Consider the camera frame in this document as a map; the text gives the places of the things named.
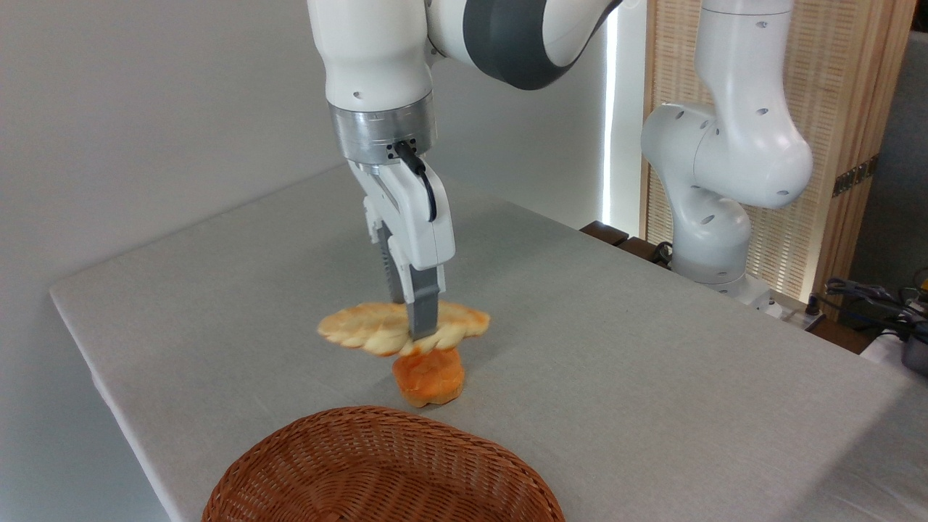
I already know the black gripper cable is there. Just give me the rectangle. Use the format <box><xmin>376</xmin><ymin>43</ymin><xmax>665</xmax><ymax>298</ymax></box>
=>
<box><xmin>392</xmin><ymin>141</ymin><xmax>439</xmax><ymax>223</ymax></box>

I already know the grey tablecloth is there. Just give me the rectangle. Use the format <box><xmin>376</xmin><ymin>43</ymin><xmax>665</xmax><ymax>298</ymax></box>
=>
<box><xmin>49</xmin><ymin>164</ymin><xmax>928</xmax><ymax>522</ymax></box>

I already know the brown wicker basket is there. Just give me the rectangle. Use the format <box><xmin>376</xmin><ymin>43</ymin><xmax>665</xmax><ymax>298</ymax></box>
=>
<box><xmin>202</xmin><ymin>405</ymin><xmax>566</xmax><ymax>522</ymax></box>

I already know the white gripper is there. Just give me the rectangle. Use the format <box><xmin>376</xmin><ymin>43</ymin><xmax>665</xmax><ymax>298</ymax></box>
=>
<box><xmin>347</xmin><ymin>157</ymin><xmax>457</xmax><ymax>341</ymax></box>

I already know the orange round bread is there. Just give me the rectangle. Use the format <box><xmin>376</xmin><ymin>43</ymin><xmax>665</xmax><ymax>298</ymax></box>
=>
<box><xmin>391</xmin><ymin>348</ymin><xmax>465</xmax><ymax>408</ymax></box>

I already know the wooden slatted screen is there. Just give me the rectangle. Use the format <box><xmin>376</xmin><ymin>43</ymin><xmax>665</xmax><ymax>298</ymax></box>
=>
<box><xmin>641</xmin><ymin>0</ymin><xmax>919</xmax><ymax>321</ymax></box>

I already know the black cable bundle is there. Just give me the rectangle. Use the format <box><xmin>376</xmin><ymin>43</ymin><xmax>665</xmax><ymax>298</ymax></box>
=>
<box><xmin>824</xmin><ymin>268</ymin><xmax>928</xmax><ymax>341</ymax></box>

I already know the pale braided bread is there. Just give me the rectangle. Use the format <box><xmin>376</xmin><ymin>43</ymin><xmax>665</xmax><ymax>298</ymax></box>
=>
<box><xmin>317</xmin><ymin>300</ymin><xmax>492</xmax><ymax>357</ymax></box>

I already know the metal screen hinge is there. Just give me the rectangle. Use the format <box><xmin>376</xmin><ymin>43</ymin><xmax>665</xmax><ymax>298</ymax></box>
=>
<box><xmin>832</xmin><ymin>155</ymin><xmax>880</xmax><ymax>198</ymax></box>

